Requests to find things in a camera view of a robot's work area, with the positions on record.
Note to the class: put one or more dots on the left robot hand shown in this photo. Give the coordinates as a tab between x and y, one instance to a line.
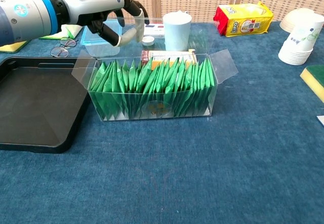
96	3

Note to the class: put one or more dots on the clear box of green packets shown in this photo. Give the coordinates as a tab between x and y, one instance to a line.
225	64

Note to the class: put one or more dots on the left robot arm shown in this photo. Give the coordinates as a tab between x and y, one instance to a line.
22	13

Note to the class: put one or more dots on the clear blue-lidded food container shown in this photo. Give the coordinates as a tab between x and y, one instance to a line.
101	50

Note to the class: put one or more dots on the small black jar white lid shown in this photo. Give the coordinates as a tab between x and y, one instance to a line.
148	41

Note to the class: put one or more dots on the white box red blue print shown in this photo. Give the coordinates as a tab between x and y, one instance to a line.
155	31

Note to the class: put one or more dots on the green tea bag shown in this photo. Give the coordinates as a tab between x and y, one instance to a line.
148	75
132	75
99	82
208	75
115	82
181	73

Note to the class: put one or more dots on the orange white small box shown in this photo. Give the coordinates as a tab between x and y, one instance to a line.
172	55

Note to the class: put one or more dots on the yellow red biscuit bag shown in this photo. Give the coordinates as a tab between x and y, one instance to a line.
243	21

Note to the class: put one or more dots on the green tissue pack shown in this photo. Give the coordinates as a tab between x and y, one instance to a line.
73	31

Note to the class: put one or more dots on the pale blue plastic cup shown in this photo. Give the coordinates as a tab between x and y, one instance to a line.
177	31

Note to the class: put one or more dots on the plain yellow sponge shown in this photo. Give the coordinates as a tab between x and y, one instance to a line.
10	47

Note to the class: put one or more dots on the black plastic tray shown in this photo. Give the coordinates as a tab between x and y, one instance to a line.
38	102

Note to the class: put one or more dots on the blue table cloth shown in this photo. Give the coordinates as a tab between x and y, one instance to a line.
177	170

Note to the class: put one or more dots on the beige bowl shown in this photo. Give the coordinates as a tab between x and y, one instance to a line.
291	21

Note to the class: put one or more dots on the white paper cup stack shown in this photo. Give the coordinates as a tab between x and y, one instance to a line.
301	41

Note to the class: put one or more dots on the green yellow scouring sponge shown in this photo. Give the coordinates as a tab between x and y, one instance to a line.
315	78

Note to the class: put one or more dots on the grey pad blue edge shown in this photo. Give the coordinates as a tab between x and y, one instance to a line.
321	120

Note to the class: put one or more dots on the thin frame eyeglasses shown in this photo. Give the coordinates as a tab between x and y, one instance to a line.
59	52

